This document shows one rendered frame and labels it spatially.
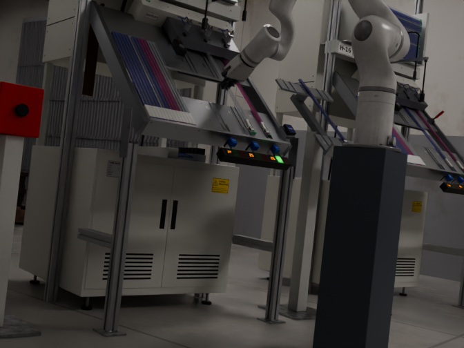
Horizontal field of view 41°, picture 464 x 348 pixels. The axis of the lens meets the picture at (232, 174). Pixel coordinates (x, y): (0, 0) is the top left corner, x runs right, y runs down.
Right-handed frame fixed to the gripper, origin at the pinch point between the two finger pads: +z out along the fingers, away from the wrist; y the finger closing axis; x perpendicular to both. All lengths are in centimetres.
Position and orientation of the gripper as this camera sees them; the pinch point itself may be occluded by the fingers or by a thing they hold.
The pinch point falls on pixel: (226, 83)
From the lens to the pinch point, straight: 259.8
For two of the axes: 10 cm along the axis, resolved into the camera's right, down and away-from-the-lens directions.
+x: 2.8, 8.4, -4.7
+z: -5.7, 5.4, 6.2
